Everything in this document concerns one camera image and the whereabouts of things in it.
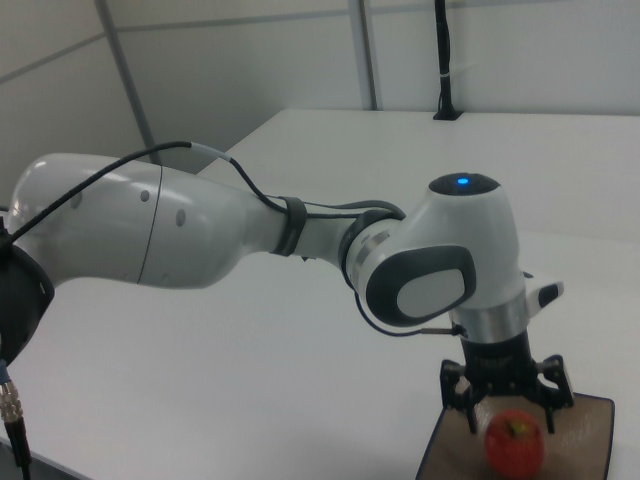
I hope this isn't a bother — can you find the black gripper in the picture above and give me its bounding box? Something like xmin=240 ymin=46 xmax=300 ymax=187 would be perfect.
xmin=439 ymin=333 xmax=575 ymax=435

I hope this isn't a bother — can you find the red apple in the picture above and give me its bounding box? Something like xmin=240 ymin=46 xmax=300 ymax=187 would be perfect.
xmin=483 ymin=408 xmax=546 ymax=476

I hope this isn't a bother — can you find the brown square ceramic plate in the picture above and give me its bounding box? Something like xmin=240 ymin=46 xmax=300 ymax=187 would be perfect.
xmin=415 ymin=390 xmax=616 ymax=480

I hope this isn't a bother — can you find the black camera stand pole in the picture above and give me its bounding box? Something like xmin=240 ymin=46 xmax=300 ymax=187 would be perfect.
xmin=432 ymin=0 xmax=464 ymax=122

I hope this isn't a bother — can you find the grey aluminium partition post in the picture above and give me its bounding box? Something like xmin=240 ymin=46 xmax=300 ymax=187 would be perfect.
xmin=94 ymin=0 xmax=161 ymax=164
xmin=349 ymin=0 xmax=380 ymax=111

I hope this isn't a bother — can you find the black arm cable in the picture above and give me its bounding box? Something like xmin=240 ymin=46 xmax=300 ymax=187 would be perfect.
xmin=0 ymin=141 xmax=469 ymax=339

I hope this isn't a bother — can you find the black cable with metal connector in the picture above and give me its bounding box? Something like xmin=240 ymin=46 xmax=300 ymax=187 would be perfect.
xmin=0 ymin=357 xmax=34 ymax=480

